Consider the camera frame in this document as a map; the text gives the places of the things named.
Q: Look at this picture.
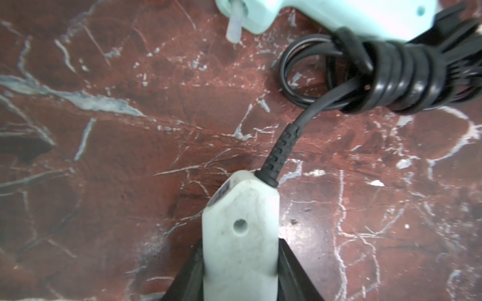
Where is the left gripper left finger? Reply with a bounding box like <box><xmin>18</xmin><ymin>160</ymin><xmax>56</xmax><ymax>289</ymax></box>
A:
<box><xmin>161</xmin><ymin>240</ymin><xmax>204</xmax><ymax>301</ymax></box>

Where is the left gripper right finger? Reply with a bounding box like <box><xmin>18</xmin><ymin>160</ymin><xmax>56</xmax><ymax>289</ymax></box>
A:
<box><xmin>277</xmin><ymin>238</ymin><xmax>324</xmax><ymax>301</ymax></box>

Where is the large white pink-tip glue gun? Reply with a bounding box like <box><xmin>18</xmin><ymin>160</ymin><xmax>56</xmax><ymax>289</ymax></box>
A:
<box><xmin>201</xmin><ymin>33</ymin><xmax>482</xmax><ymax>301</ymax></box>

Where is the small mint glue gun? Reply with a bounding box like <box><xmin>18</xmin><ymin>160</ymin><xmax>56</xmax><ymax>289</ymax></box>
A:
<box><xmin>216</xmin><ymin>0</ymin><xmax>441</xmax><ymax>43</ymax></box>

